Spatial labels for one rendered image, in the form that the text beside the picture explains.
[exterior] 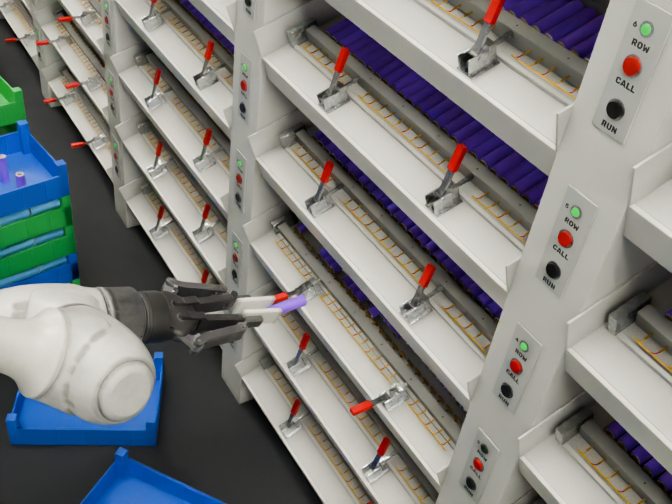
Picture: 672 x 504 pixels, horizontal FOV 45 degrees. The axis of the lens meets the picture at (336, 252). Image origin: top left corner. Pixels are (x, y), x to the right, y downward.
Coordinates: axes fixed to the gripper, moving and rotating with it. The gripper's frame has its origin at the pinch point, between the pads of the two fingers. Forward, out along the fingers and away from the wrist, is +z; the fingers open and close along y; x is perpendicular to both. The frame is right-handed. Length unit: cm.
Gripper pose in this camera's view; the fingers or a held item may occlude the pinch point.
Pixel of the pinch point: (256, 310)
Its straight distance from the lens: 126.6
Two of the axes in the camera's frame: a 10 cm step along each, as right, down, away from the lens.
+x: 4.6, -6.9, -5.6
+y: 4.5, 7.2, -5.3
